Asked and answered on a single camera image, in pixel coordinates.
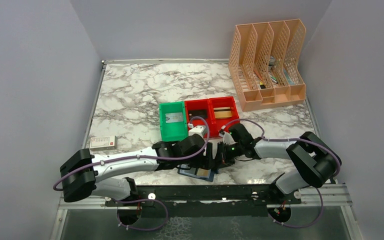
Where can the black card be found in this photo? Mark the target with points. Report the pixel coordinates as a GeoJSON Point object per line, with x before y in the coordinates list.
{"type": "Point", "coordinates": [198, 113]}

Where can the green marker pen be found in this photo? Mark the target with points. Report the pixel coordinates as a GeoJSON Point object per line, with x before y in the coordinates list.
{"type": "Point", "coordinates": [274, 80]}

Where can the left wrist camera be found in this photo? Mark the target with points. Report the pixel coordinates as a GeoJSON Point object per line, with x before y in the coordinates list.
{"type": "Point", "coordinates": [200, 130]}

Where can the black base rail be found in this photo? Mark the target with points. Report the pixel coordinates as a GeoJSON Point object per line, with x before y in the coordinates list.
{"type": "Point", "coordinates": [196, 201]}

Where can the gold striped card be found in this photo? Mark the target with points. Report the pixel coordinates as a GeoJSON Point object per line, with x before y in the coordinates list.
{"type": "Point", "coordinates": [222, 112]}

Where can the red pencil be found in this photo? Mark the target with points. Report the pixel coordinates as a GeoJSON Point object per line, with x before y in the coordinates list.
{"type": "Point", "coordinates": [261, 79]}

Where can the peach desk file organizer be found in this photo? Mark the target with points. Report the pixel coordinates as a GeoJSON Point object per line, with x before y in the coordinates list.
{"type": "Point", "coordinates": [263, 64]}

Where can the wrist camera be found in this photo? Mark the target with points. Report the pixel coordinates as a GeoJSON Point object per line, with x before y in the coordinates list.
{"type": "Point", "coordinates": [226, 137]}
{"type": "Point", "coordinates": [200, 130]}

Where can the silver VIP card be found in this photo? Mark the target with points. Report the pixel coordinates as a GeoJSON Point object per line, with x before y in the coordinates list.
{"type": "Point", "coordinates": [174, 117]}

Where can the navy blue card holder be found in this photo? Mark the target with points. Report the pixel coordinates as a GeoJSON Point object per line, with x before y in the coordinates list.
{"type": "Point", "coordinates": [188, 171]}

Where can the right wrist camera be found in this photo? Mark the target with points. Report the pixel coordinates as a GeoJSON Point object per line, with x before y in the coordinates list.
{"type": "Point", "coordinates": [226, 137]}

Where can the green plastic bin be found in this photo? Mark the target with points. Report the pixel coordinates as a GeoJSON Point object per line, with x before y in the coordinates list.
{"type": "Point", "coordinates": [173, 125]}

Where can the round grey tin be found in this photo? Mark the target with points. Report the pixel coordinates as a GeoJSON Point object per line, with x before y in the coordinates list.
{"type": "Point", "coordinates": [272, 62]}

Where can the white red small box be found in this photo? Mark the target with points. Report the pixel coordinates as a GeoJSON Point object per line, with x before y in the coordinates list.
{"type": "Point", "coordinates": [103, 143]}

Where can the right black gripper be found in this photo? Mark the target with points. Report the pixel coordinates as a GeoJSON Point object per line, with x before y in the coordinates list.
{"type": "Point", "coordinates": [221, 158]}

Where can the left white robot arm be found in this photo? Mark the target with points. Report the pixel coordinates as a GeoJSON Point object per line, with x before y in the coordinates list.
{"type": "Point", "coordinates": [84, 174]}

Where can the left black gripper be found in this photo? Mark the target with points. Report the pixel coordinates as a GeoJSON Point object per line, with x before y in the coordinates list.
{"type": "Point", "coordinates": [205, 161]}

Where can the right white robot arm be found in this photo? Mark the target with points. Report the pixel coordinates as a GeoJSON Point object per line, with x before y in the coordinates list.
{"type": "Point", "coordinates": [314, 161]}

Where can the red double bin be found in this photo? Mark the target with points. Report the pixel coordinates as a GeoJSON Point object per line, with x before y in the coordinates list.
{"type": "Point", "coordinates": [208, 104]}

